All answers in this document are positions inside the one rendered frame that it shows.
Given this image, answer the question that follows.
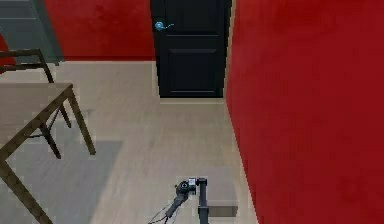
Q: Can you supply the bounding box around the black panelled room door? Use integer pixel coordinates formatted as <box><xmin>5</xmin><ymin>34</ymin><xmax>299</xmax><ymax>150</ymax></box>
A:
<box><xmin>149</xmin><ymin>0</ymin><xmax>233</xmax><ymax>99</ymax></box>

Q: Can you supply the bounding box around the brown wooden table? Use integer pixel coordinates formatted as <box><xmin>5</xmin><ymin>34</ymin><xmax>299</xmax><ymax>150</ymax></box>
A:
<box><xmin>0</xmin><ymin>82</ymin><xmax>97</xmax><ymax>224</ymax></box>

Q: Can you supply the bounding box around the blue door handle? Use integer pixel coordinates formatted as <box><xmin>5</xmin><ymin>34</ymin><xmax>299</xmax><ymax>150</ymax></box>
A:
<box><xmin>154</xmin><ymin>21</ymin><xmax>175</xmax><ymax>32</ymax></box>

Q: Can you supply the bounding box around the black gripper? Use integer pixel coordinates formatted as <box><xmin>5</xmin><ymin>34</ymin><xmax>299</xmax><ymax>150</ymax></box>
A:
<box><xmin>147</xmin><ymin>180</ymin><xmax>191</xmax><ymax>224</ymax></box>

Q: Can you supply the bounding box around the grey cupboard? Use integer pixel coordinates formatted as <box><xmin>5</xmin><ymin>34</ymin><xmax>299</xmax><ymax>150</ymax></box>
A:
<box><xmin>0</xmin><ymin>0</ymin><xmax>65</xmax><ymax>66</ymax></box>

